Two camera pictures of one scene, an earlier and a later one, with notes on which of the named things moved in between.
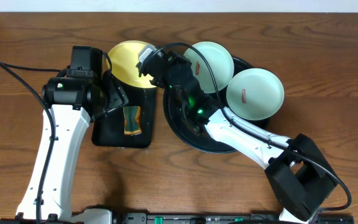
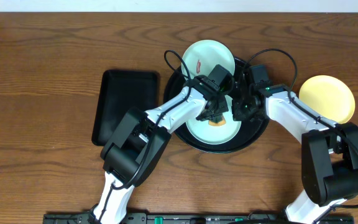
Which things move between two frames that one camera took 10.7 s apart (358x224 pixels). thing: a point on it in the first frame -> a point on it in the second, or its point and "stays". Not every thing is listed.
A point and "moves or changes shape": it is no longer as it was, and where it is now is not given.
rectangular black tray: x=108 y=130 stays
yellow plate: x=122 y=58 -> x=330 y=96
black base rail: x=172 y=218 stays
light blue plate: x=255 y=94 moves or changes shape
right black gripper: x=173 y=57 -> x=238 y=115
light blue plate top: x=221 y=61 stays
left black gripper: x=114 y=98 -> x=214 y=111
